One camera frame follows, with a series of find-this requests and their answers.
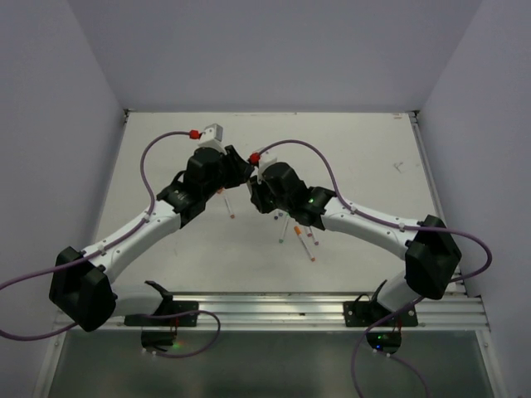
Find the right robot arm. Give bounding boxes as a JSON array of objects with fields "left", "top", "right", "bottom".
[{"left": 247, "top": 162, "right": 462, "bottom": 326}]

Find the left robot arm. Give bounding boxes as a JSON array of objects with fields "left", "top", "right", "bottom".
[{"left": 49, "top": 146, "right": 253, "bottom": 332}]

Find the dark orange marker pen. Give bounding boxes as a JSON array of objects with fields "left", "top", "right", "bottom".
[{"left": 294, "top": 226, "right": 315, "bottom": 262}]

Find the light green marker pen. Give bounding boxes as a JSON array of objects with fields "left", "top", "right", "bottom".
[{"left": 278, "top": 216, "right": 290, "bottom": 244}]

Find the magenta marker pen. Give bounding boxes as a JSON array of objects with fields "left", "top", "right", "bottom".
[{"left": 309, "top": 227, "right": 319, "bottom": 245}]

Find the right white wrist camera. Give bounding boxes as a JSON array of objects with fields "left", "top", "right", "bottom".
[{"left": 257, "top": 151, "right": 277, "bottom": 184}]

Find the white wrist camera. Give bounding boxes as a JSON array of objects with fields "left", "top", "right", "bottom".
[
  {"left": 198, "top": 124, "right": 226, "bottom": 153},
  {"left": 257, "top": 151, "right": 277, "bottom": 184}
]

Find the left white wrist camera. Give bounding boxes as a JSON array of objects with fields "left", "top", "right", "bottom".
[{"left": 198, "top": 124, "right": 226, "bottom": 153}]

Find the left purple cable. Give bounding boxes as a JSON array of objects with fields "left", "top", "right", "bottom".
[{"left": 0, "top": 129, "right": 222, "bottom": 359}]

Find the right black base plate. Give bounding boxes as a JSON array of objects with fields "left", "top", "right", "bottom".
[{"left": 343, "top": 294, "right": 419, "bottom": 328}]

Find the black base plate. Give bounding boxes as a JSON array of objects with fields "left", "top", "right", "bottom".
[
  {"left": 124, "top": 301, "right": 199, "bottom": 328},
  {"left": 343, "top": 294, "right": 419, "bottom": 328}
]

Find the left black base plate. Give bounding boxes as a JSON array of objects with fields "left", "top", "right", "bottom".
[{"left": 124, "top": 301, "right": 199, "bottom": 328}]

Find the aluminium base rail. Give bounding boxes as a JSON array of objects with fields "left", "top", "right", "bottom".
[{"left": 56, "top": 292, "right": 489, "bottom": 332}]

